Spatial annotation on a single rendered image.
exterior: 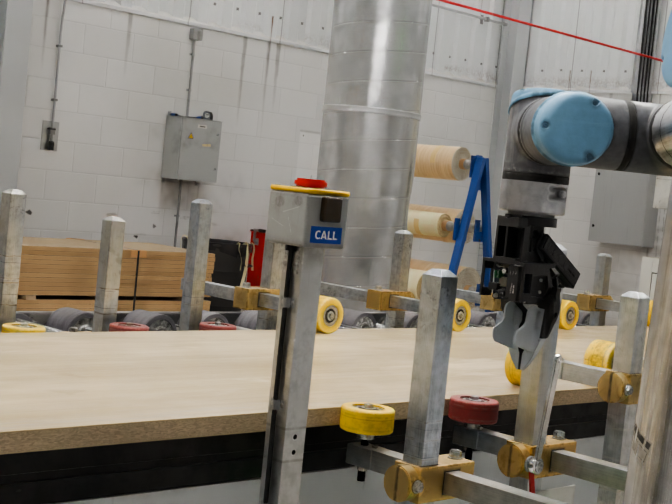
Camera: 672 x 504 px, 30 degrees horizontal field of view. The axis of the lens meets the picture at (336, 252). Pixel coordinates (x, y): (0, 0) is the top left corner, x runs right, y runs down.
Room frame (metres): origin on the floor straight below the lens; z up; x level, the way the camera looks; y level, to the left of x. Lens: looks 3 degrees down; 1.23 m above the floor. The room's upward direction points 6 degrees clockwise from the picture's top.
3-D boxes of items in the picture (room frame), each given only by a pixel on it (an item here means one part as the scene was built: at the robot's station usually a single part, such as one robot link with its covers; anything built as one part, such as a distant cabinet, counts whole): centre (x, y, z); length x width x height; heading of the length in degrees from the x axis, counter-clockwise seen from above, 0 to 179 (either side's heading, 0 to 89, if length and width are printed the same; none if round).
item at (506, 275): (1.71, -0.25, 1.15); 0.09 x 0.08 x 0.12; 135
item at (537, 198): (1.71, -0.26, 1.24); 0.10 x 0.09 x 0.05; 45
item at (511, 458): (1.90, -0.34, 0.85); 0.13 x 0.06 x 0.05; 135
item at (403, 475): (1.72, -0.16, 0.84); 0.13 x 0.06 x 0.05; 135
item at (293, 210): (1.52, 0.04, 1.18); 0.07 x 0.07 x 0.08; 45
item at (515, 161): (1.71, -0.26, 1.32); 0.10 x 0.09 x 0.12; 6
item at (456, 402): (2.01, -0.25, 0.85); 0.08 x 0.08 x 0.11
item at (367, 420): (1.84, -0.07, 0.85); 0.08 x 0.08 x 0.11
